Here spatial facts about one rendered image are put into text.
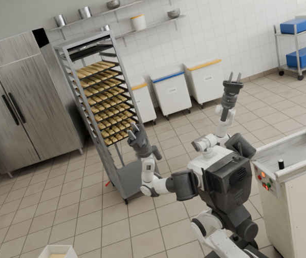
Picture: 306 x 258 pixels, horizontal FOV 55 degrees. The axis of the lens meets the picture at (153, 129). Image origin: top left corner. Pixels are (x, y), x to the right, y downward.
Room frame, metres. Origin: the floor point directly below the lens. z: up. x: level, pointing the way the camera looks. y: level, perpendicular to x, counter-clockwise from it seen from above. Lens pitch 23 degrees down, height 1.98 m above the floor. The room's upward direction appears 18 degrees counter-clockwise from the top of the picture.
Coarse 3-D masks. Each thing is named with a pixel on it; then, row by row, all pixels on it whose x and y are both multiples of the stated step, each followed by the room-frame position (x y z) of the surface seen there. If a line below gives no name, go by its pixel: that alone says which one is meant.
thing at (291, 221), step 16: (304, 144) 1.62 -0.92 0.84; (256, 160) 1.62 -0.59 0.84; (272, 160) 1.57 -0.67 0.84; (288, 160) 1.52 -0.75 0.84; (304, 176) 1.35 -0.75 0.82; (288, 192) 1.33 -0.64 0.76; (304, 192) 1.34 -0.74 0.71; (272, 208) 1.51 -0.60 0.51; (288, 208) 1.33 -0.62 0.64; (304, 208) 1.34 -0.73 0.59; (272, 224) 1.55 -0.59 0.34; (288, 224) 1.35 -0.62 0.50; (304, 224) 1.34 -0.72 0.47; (272, 240) 1.58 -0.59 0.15; (288, 240) 1.38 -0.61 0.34; (304, 240) 1.34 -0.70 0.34; (288, 256) 1.40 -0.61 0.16; (304, 256) 1.34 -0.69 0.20
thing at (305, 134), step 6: (300, 132) 1.69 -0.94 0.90; (282, 138) 1.68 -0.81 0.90; (288, 138) 1.66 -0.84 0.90; (294, 138) 1.67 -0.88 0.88; (300, 138) 1.67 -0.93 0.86; (270, 144) 1.66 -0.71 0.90; (276, 144) 1.65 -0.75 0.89; (282, 144) 1.65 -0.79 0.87; (288, 144) 1.66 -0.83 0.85; (258, 150) 1.63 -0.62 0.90; (264, 150) 1.64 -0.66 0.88; (270, 150) 1.64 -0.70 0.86; (276, 150) 1.65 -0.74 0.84; (258, 156) 1.63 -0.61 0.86
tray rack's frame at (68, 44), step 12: (84, 36) 3.23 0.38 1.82; (96, 36) 2.82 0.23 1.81; (60, 48) 2.82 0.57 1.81; (60, 60) 3.30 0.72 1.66; (84, 120) 3.29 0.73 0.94; (96, 144) 3.30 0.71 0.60; (120, 156) 3.39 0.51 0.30; (120, 168) 3.36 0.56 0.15; (132, 168) 3.26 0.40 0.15; (132, 180) 2.99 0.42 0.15; (120, 192) 2.82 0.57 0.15; (132, 192) 2.75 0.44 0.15
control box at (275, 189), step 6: (258, 162) 1.59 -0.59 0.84; (258, 168) 1.55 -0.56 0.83; (264, 168) 1.51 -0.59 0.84; (258, 174) 1.56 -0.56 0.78; (264, 174) 1.48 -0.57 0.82; (270, 174) 1.44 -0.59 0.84; (258, 180) 1.57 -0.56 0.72; (264, 180) 1.50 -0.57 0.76; (276, 186) 1.38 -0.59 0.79; (276, 192) 1.38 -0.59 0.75
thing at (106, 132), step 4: (124, 120) 3.04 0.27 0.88; (128, 120) 2.99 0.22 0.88; (132, 120) 2.95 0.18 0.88; (116, 124) 3.00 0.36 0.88; (120, 124) 2.95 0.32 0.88; (124, 124) 2.91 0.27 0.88; (128, 124) 2.87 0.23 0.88; (108, 128) 2.94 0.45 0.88; (112, 128) 2.93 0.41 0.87; (116, 128) 2.87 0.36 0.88; (120, 128) 2.88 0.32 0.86; (104, 132) 2.87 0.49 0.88; (108, 132) 2.85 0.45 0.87; (112, 132) 2.80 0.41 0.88; (104, 136) 2.78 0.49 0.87
